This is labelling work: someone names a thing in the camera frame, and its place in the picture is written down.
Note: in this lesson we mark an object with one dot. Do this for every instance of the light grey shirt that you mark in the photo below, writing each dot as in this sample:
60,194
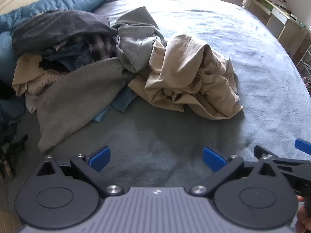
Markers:
31,103

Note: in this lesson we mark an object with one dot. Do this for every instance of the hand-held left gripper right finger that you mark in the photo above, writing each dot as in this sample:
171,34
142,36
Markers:
213,159

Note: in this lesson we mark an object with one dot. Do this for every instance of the beige pants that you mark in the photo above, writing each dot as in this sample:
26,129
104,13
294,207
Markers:
184,77

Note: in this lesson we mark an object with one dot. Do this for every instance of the light blue cloth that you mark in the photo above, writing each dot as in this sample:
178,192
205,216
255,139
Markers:
102,115

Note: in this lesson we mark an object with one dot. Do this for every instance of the tan cloth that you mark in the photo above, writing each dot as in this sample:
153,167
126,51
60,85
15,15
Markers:
24,68

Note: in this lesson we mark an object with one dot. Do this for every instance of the blue jeans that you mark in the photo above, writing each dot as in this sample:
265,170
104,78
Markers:
124,99

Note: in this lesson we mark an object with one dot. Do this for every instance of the grey fleece sweater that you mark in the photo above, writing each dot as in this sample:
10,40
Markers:
80,102

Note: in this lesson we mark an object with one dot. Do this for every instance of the dark navy garment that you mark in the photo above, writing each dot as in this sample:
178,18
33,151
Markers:
60,29

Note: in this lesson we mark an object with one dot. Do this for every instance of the metal shoe rack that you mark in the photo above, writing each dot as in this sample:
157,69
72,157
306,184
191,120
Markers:
306,65

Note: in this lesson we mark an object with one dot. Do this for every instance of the light grey hoodie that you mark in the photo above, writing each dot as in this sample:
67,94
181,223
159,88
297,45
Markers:
136,46

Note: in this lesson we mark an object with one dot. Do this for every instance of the blue duvet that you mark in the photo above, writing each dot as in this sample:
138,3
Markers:
73,0

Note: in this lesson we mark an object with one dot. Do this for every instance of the rounded bed post finial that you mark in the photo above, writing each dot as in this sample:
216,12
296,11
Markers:
246,2

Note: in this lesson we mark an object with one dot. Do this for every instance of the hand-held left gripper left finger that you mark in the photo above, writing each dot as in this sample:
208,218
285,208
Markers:
99,157

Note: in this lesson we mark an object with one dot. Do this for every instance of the person's right hand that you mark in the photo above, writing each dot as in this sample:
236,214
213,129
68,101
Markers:
302,220

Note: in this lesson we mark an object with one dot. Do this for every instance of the plaid shirt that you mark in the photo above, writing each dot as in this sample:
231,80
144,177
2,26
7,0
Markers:
102,47

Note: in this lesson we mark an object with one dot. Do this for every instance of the black garment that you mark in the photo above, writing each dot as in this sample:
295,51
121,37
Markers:
53,64

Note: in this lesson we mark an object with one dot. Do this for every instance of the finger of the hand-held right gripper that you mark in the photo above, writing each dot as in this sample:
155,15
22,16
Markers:
291,163
303,146

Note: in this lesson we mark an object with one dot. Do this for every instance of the beige knit sweater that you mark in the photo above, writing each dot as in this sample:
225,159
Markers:
46,80

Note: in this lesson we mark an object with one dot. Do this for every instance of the beige desk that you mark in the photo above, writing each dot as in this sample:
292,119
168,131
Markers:
289,29

